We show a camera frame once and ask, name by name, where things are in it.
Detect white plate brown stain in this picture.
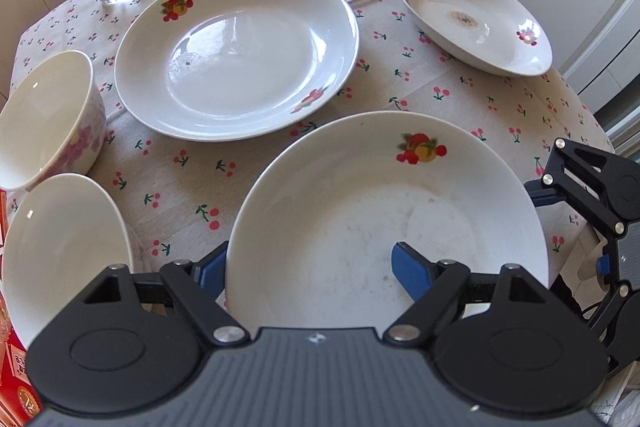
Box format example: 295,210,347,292
393,0,553,78

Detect white plate fruit print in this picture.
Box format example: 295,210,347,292
225,111,550,330
114,0,360,142

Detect white bowl pink flowers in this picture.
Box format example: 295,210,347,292
0,50,107,192

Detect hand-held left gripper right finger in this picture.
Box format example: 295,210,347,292
390,241,551,348

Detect red printed box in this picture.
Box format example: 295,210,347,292
0,189,43,427

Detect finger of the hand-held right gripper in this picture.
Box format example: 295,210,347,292
524,138,629,236
585,252,632,348

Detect cherry print tablecloth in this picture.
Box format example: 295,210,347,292
10,0,617,308

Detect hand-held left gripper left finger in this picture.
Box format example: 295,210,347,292
82,241,251,348

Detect plain white bowl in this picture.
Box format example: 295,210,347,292
1,173,135,348

